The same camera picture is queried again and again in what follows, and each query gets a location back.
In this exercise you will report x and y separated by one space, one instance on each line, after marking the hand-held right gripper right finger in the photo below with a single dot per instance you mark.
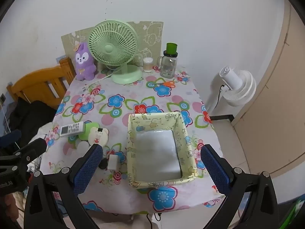
214 171

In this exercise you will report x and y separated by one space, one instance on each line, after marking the green bag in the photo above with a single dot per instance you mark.
294 212

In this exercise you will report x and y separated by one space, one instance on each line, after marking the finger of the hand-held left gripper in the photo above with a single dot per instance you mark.
9 136
33 148

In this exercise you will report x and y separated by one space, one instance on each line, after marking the beige wooden door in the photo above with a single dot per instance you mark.
274 100

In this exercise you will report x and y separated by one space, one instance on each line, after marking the white usb charger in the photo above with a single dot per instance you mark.
113 162

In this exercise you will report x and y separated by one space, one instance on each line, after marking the white remote control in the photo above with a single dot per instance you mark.
71 128

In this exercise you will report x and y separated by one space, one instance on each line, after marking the round bear print mirror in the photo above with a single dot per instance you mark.
97 136

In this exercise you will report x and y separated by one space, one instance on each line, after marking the black clothing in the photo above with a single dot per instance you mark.
28 116

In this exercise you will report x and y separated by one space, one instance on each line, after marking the white standing fan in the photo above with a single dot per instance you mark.
238 83

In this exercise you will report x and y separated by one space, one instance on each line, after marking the floral tablecloth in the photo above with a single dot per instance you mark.
133 95

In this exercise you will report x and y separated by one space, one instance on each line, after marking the small white round item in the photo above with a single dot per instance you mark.
82 145

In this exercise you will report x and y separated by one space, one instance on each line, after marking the glass jar with green lid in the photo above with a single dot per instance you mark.
168 66

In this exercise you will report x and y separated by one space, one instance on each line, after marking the pale green printed board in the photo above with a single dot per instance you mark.
152 35

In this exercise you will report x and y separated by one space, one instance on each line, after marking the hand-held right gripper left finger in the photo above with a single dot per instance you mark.
88 169

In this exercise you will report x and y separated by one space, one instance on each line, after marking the black headed key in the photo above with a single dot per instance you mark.
103 164

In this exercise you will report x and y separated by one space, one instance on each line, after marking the cotton swab jar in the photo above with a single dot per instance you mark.
147 65

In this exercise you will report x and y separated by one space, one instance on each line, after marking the green oval case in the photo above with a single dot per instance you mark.
91 130

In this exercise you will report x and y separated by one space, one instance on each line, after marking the purple plush toy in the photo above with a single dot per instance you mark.
83 62

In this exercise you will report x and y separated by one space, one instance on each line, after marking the green desk fan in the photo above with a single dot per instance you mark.
112 49

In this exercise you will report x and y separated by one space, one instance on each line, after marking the pale yellow fabric storage box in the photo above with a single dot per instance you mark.
152 121

